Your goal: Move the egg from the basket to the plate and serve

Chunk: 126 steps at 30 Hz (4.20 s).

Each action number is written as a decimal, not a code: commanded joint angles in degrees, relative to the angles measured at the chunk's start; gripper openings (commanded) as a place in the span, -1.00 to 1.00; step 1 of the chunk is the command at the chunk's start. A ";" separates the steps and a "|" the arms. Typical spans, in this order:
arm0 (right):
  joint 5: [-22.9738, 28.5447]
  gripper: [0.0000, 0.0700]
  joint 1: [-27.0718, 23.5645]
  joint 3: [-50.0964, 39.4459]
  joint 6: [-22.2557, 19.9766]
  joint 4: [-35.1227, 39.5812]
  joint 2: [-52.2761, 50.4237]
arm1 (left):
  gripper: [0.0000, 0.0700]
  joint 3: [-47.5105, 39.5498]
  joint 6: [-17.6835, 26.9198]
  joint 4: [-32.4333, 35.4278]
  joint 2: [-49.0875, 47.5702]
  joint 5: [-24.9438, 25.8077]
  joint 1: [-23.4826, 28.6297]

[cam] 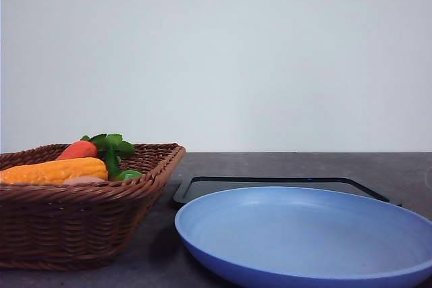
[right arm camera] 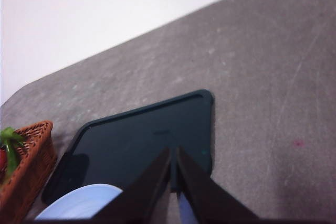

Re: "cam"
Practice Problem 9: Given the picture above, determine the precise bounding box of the blue plate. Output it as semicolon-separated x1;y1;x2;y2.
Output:
175;187;432;288

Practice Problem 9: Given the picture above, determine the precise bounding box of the brown egg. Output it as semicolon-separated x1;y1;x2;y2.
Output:
63;177;104;185

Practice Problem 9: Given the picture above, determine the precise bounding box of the brown wicker basket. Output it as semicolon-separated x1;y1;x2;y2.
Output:
0;142;186;270

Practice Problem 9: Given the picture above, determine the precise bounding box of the black tray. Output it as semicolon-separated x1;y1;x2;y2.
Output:
173;177;402;212

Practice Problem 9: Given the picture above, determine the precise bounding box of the green toy pepper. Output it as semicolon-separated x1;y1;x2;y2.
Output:
118;169;142;181

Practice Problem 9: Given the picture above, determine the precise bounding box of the yellow toy corn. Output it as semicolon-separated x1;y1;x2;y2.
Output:
0;157;108;185

